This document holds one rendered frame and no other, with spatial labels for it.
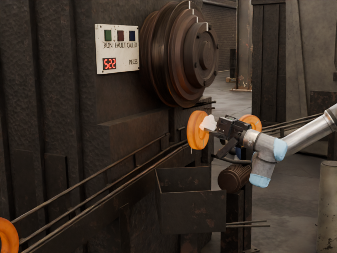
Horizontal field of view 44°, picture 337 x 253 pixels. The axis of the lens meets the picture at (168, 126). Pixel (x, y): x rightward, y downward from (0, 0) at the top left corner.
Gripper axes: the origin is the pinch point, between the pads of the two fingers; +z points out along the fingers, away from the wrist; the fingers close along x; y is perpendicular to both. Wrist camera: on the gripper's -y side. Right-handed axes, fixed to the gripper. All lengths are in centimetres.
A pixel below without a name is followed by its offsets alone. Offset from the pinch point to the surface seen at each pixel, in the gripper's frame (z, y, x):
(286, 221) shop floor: -31, -81, -115
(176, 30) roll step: 21.5, 32.9, -5.4
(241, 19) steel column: 302, -2, -870
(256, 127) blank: -6, -13, -69
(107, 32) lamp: 35, 29, 22
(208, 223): -26.2, -16.1, 37.9
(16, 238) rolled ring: 11, -20, 80
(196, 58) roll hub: 13.0, 23.3, -12.3
